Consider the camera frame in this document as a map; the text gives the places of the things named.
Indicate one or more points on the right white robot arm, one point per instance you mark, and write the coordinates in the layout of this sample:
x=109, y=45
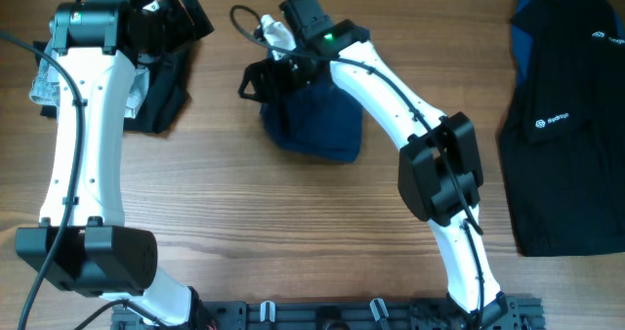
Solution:
x=439, y=170

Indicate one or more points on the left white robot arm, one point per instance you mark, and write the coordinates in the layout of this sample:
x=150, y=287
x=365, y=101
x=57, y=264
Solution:
x=81, y=243

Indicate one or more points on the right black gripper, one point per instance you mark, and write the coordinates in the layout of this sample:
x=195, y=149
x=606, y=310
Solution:
x=255, y=71

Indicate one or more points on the folded light blue jeans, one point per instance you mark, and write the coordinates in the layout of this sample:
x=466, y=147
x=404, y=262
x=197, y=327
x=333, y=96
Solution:
x=45, y=88

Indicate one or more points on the folded black garment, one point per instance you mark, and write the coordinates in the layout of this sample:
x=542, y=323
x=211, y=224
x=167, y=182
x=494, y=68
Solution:
x=165, y=97

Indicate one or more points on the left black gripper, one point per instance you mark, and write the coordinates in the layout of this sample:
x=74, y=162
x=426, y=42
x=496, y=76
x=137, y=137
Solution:
x=172, y=11

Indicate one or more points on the blue garment under shirt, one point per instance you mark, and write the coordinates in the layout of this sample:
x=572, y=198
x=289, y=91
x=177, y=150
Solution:
x=522, y=42

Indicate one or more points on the black logo shirt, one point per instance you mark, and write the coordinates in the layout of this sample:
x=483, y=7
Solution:
x=562, y=144

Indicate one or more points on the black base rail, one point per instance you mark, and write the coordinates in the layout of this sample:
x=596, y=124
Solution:
x=422, y=314

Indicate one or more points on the dark blue shorts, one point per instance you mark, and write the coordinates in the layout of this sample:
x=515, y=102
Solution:
x=320, y=120

